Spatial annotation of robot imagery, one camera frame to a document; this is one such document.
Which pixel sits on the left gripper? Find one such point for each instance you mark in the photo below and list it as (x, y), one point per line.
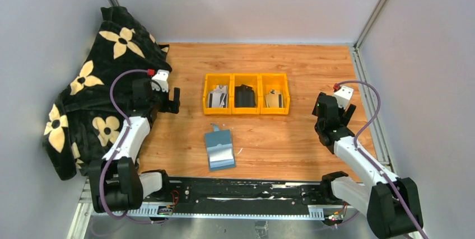
(171, 106)

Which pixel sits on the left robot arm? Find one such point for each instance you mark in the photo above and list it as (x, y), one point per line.
(115, 183)

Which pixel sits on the yellow bin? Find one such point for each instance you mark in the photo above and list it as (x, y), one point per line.
(250, 79)
(277, 81)
(211, 80)

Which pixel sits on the left yellow bin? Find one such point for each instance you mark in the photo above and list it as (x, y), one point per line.
(211, 80)

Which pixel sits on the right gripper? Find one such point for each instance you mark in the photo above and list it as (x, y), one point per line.
(345, 116)

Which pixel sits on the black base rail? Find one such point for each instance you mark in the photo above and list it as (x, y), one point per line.
(195, 197)

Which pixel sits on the white cards in left bin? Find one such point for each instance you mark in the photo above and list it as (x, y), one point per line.
(218, 97)

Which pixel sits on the blue leather card holder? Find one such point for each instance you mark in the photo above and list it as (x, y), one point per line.
(220, 149)

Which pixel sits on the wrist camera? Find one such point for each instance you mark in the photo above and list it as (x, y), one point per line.
(343, 95)
(159, 80)

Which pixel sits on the right aluminium frame post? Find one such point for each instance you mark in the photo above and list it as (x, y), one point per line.
(379, 7)

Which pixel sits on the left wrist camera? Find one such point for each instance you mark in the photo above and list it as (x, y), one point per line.
(159, 80)

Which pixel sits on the black card in middle bin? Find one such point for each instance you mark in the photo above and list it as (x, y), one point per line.
(244, 96)

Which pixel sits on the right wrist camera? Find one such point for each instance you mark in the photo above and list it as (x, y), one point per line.
(343, 95)

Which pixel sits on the cards in right bin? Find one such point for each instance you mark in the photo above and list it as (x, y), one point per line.
(274, 99)

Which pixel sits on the right yellow bin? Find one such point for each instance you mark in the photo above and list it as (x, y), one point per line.
(277, 81)

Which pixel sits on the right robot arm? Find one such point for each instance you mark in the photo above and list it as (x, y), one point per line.
(390, 203)

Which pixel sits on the middle yellow bin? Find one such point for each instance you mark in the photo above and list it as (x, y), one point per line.
(250, 79)

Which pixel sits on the black floral blanket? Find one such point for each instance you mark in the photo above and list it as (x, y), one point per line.
(87, 116)

